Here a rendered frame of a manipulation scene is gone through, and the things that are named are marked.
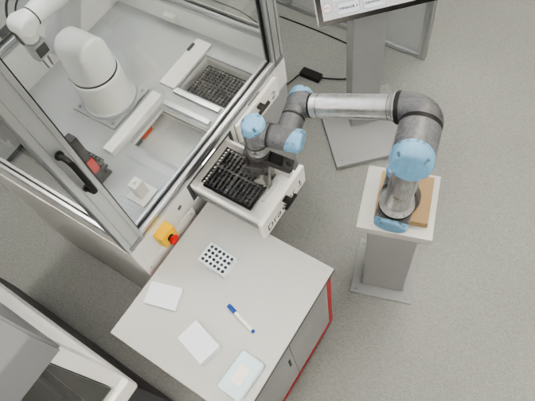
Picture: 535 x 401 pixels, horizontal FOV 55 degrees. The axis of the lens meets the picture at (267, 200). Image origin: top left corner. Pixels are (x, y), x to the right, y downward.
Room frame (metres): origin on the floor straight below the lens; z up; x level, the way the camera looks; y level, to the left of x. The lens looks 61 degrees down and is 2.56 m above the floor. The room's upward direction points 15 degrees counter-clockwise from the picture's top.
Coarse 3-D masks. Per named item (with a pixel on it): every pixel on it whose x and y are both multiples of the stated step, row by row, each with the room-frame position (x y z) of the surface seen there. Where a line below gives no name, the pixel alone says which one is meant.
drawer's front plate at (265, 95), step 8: (272, 80) 1.45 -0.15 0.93; (264, 88) 1.42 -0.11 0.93; (272, 88) 1.44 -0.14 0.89; (256, 96) 1.39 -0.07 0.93; (264, 96) 1.40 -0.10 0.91; (272, 96) 1.43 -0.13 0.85; (256, 104) 1.36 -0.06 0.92; (248, 112) 1.32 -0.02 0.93; (256, 112) 1.35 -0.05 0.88; (264, 112) 1.38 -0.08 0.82; (240, 120) 1.29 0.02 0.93; (240, 128) 1.27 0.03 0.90; (240, 136) 1.26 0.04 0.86
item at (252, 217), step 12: (228, 144) 1.23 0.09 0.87; (216, 156) 1.20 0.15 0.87; (204, 168) 1.15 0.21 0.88; (204, 180) 1.12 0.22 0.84; (204, 192) 1.03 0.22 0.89; (264, 192) 1.00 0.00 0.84; (276, 192) 0.99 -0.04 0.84; (216, 204) 0.99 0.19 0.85; (228, 204) 0.95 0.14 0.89; (264, 204) 0.94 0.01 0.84; (240, 216) 0.91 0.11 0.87; (252, 216) 0.88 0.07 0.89
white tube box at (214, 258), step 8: (208, 248) 0.85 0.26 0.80; (216, 248) 0.84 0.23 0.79; (200, 256) 0.82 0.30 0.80; (208, 256) 0.82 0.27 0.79; (216, 256) 0.81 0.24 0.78; (224, 256) 0.80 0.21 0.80; (232, 256) 0.79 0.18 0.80; (208, 264) 0.78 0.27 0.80; (216, 264) 0.78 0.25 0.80; (224, 264) 0.77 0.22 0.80; (232, 264) 0.76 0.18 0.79; (216, 272) 0.75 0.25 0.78; (224, 272) 0.74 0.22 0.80
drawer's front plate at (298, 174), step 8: (296, 176) 0.98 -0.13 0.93; (304, 176) 1.01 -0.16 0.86; (288, 184) 0.95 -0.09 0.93; (296, 184) 0.97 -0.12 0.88; (280, 192) 0.93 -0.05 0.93; (288, 192) 0.93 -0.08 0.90; (296, 192) 0.97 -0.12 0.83; (280, 200) 0.90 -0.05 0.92; (272, 208) 0.87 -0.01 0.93; (280, 208) 0.89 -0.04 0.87; (264, 216) 0.85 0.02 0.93; (272, 216) 0.86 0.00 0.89; (280, 216) 0.89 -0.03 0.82; (264, 224) 0.82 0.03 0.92; (264, 232) 0.82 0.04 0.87
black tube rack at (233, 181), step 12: (228, 156) 1.16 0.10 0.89; (240, 156) 1.14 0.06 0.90; (216, 168) 1.12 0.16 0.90; (228, 168) 1.13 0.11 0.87; (240, 168) 1.09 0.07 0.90; (216, 180) 1.07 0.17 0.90; (228, 180) 1.05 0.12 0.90; (240, 180) 1.04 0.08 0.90; (252, 180) 1.03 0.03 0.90; (216, 192) 1.04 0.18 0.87; (228, 192) 1.00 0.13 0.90; (240, 192) 1.01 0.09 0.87; (252, 192) 0.97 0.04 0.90; (240, 204) 0.95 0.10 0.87; (252, 204) 0.94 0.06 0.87
